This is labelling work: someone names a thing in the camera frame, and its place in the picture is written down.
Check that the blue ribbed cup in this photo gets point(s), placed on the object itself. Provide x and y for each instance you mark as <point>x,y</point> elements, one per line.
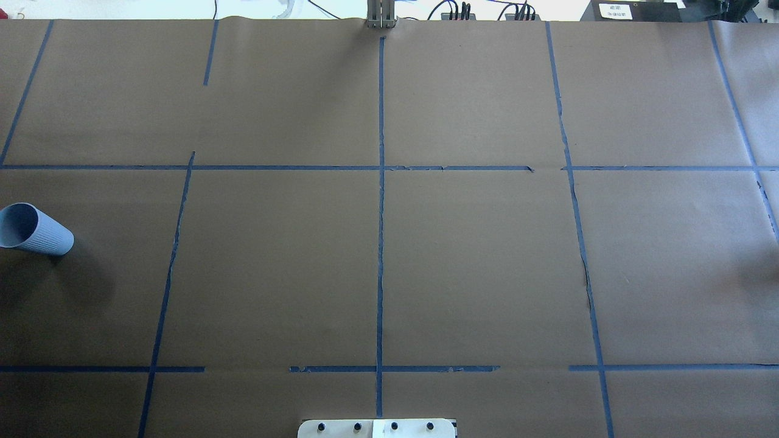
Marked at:
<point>24,227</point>

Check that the black power strip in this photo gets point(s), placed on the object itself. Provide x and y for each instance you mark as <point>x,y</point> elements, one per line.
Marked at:
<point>459,13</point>

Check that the black box with label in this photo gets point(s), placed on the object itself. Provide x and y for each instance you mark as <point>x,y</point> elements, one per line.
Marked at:
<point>633,11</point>

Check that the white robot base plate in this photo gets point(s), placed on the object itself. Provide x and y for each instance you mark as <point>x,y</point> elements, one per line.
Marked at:
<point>414,427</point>

